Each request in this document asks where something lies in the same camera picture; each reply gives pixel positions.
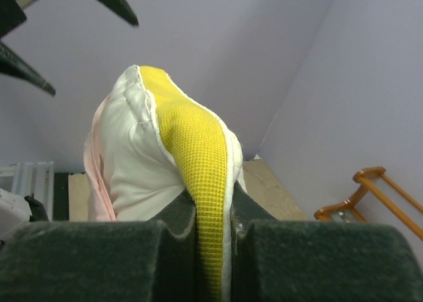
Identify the wooden rack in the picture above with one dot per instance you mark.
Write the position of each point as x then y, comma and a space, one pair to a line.
373, 193

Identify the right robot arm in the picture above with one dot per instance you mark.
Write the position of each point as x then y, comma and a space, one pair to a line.
16, 209

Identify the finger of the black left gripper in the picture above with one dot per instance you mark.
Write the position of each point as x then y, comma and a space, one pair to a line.
13, 66
122, 9

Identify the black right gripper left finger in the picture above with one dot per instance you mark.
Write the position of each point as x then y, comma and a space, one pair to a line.
150, 260

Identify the small teal item on rack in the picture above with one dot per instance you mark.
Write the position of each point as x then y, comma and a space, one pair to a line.
343, 216

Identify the white and yellow pillow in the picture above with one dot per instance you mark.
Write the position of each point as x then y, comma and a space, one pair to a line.
155, 143

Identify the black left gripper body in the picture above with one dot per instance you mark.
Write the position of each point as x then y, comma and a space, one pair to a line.
12, 14

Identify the blue and pink printed pillowcase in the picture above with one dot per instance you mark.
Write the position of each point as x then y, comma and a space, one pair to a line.
99, 204

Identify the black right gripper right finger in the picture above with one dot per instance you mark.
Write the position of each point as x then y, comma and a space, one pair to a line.
274, 260

